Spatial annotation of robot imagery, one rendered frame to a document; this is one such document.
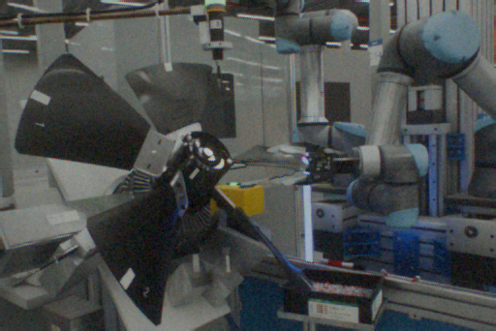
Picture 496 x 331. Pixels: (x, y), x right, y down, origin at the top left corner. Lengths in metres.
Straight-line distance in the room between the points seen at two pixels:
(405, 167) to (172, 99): 0.57
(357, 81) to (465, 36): 4.58
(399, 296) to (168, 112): 0.75
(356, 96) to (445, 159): 4.07
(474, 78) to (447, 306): 0.55
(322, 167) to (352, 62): 4.64
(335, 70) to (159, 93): 4.41
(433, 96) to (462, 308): 0.72
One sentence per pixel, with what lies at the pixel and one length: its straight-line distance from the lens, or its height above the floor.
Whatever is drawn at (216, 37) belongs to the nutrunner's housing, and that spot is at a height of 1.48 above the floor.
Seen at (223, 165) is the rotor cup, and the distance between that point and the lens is 1.00.
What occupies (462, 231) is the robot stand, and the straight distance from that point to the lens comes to 1.40.
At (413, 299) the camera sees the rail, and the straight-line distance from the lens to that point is 1.29.
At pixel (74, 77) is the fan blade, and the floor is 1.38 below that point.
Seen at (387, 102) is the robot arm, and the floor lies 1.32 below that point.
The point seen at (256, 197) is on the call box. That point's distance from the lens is 1.53.
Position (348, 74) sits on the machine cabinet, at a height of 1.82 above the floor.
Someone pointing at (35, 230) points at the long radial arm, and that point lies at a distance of 0.92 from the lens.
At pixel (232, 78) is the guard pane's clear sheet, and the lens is 2.20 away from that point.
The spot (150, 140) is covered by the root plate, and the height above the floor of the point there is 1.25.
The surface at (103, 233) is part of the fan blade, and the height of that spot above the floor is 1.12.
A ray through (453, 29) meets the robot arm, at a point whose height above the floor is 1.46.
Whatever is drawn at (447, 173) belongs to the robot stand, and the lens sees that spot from 1.71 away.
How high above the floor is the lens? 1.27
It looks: 5 degrees down
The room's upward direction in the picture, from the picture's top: 3 degrees counter-clockwise
